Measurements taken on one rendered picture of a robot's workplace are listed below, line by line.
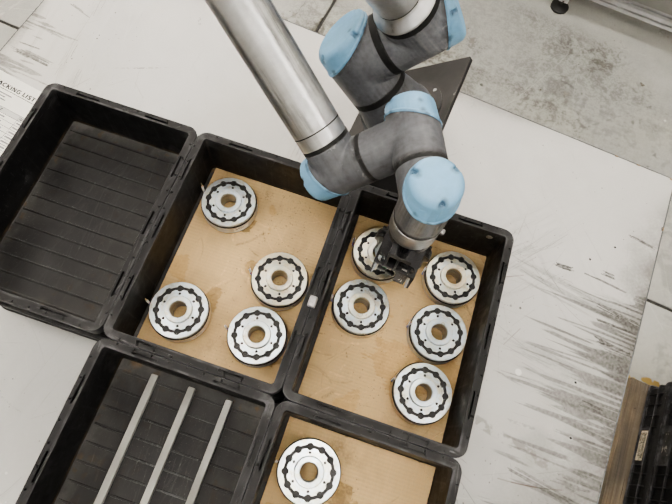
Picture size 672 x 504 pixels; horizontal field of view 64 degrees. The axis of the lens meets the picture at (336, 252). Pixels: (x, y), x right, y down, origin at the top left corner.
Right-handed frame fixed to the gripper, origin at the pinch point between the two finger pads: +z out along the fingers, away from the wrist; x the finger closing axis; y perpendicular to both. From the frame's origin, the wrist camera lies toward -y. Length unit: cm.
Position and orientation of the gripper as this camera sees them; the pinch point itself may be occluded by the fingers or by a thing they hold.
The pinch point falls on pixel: (395, 260)
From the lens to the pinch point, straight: 100.8
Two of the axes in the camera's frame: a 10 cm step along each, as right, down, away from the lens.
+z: -0.7, 3.5, 9.4
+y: -4.1, 8.4, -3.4
